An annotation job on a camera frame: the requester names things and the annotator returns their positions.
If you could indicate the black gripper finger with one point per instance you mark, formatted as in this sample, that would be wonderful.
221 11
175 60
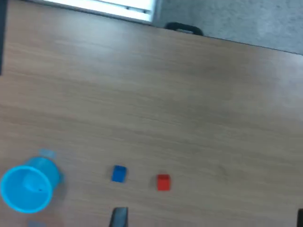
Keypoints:
300 218
118 218

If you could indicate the blue plastic cup bin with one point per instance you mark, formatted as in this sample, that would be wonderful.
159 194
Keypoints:
26 189

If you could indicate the blue cube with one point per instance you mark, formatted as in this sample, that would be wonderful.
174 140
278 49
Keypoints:
119 174

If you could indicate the aluminium robot base platform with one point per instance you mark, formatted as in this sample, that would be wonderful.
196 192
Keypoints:
113 8

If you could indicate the grey-blue tape piece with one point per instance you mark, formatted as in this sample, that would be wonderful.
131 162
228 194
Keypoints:
36 224
47 153

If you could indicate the red cube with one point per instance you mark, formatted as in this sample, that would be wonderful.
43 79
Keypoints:
163 183

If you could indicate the silver microwave black door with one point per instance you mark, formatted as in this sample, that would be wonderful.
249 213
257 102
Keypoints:
2 35

